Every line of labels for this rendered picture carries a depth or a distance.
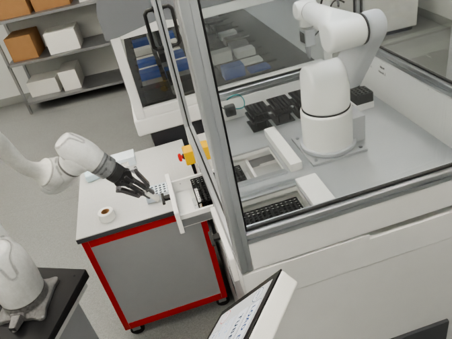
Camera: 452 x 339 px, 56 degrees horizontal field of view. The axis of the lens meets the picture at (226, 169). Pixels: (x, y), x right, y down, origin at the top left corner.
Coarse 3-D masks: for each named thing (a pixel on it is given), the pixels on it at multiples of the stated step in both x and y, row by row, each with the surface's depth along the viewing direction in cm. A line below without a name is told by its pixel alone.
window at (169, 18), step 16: (160, 0) 149; (160, 16) 174; (176, 16) 111; (176, 32) 125; (176, 48) 142; (176, 64) 163; (192, 96) 134; (192, 112) 154; (192, 128) 181; (208, 160) 148
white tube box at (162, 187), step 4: (156, 184) 203; (160, 184) 203; (164, 184) 204; (152, 188) 201; (156, 188) 202; (160, 188) 200; (164, 188) 200; (156, 192) 198; (160, 192) 199; (164, 192) 197; (168, 192) 197; (160, 196) 197; (148, 200) 197; (152, 200) 198
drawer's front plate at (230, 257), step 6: (216, 216) 156; (216, 222) 153; (216, 228) 159; (222, 228) 150; (222, 234) 147; (222, 240) 145; (228, 246) 142; (228, 252) 139; (228, 258) 139; (234, 258) 137; (234, 264) 138; (234, 270) 140; (234, 276) 141
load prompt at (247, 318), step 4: (252, 304) 95; (256, 304) 92; (252, 308) 92; (248, 312) 93; (252, 312) 90; (248, 316) 91; (244, 320) 92; (248, 320) 89; (244, 324) 89; (248, 324) 87; (240, 328) 90; (244, 328) 87; (240, 332) 88; (244, 332) 86; (236, 336) 89; (240, 336) 86
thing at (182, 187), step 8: (192, 176) 186; (176, 184) 186; (184, 184) 187; (176, 192) 188; (184, 192) 187; (192, 192) 186; (184, 200) 182; (184, 208) 178; (192, 208) 177; (200, 208) 167; (208, 208) 166; (184, 216) 166; (192, 216) 166; (200, 216) 167; (208, 216) 168; (184, 224) 167; (192, 224) 169
